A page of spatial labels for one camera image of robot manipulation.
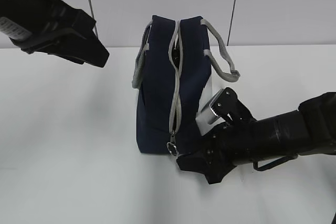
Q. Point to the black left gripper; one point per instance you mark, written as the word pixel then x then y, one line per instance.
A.
pixel 64 32

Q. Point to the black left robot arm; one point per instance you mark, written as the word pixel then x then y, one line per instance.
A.
pixel 38 6

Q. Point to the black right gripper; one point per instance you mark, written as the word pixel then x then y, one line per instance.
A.
pixel 224 148

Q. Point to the navy and white lunch bag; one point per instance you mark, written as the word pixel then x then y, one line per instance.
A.
pixel 172 68

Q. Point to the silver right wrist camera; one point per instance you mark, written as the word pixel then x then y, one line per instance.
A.
pixel 223 105

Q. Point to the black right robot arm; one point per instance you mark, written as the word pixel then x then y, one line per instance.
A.
pixel 308 130

